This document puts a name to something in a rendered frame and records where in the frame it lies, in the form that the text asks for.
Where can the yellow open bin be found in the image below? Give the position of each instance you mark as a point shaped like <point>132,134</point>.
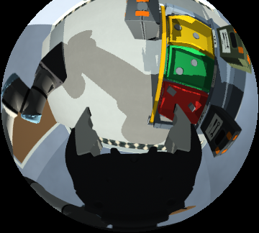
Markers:
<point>184,37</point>

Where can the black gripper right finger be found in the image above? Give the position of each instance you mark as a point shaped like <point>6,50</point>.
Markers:
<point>183,141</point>

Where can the dark grey metal shelf rack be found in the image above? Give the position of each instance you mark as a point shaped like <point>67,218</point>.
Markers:
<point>229,82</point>

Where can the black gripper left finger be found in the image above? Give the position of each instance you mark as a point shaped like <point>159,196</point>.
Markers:
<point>83,144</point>

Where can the red bin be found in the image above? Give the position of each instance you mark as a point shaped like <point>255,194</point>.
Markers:
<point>183,99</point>

